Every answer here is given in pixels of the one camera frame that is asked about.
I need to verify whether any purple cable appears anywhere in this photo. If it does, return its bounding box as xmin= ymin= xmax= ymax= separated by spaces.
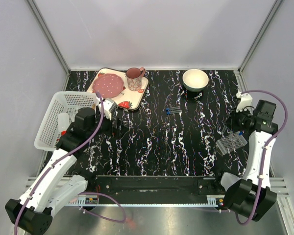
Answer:
xmin=13 ymin=91 xmax=127 ymax=235
xmin=235 ymin=90 xmax=289 ymax=225

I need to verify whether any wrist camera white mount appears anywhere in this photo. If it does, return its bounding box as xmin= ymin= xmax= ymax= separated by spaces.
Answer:
xmin=236 ymin=91 xmax=253 ymax=113
xmin=103 ymin=98 xmax=117 ymax=120

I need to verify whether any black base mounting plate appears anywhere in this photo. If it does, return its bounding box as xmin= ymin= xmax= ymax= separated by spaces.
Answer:
xmin=88 ymin=176 xmax=225 ymax=206

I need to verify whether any pink patterned mug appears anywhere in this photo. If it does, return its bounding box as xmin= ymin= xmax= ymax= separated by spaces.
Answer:
xmin=125 ymin=67 xmax=146 ymax=91

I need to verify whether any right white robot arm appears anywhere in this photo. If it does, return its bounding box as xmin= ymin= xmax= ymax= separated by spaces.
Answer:
xmin=212 ymin=100 xmax=278 ymax=221

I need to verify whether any pink polka dot plate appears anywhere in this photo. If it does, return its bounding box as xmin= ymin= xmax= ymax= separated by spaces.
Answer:
xmin=92 ymin=73 xmax=124 ymax=99

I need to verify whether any clear test tube rack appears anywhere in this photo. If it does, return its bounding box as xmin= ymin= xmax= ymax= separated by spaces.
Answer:
xmin=216 ymin=131 xmax=247 ymax=155

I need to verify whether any white wash bottle red cap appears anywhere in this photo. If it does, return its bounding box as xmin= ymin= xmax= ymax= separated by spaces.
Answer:
xmin=57 ymin=113 xmax=70 ymax=136

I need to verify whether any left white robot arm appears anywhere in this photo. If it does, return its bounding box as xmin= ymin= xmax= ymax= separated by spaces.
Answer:
xmin=5 ymin=105 xmax=128 ymax=235

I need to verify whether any white plastic perforated basket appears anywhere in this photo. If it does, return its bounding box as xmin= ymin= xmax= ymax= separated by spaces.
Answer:
xmin=34 ymin=91 xmax=99 ymax=151

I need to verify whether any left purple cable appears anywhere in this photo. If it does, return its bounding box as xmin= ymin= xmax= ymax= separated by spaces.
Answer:
xmin=13 ymin=91 xmax=127 ymax=235

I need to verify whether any strawberry pattern square tray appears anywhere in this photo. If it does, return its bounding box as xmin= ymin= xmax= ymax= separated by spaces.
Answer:
xmin=87 ymin=68 xmax=149 ymax=111

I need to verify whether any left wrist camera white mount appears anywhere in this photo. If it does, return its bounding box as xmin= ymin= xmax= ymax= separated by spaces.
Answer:
xmin=103 ymin=98 xmax=117 ymax=120

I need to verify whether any white ceramic bowl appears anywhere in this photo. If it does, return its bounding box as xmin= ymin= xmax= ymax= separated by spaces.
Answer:
xmin=182 ymin=69 xmax=209 ymax=92

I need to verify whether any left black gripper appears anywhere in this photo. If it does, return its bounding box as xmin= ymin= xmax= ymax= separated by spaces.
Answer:
xmin=87 ymin=105 xmax=129 ymax=140

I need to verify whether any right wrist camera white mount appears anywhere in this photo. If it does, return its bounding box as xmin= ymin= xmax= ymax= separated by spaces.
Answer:
xmin=236 ymin=91 xmax=253 ymax=113

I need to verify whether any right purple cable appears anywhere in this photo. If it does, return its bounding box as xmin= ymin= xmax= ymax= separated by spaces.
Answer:
xmin=235 ymin=90 xmax=289 ymax=225

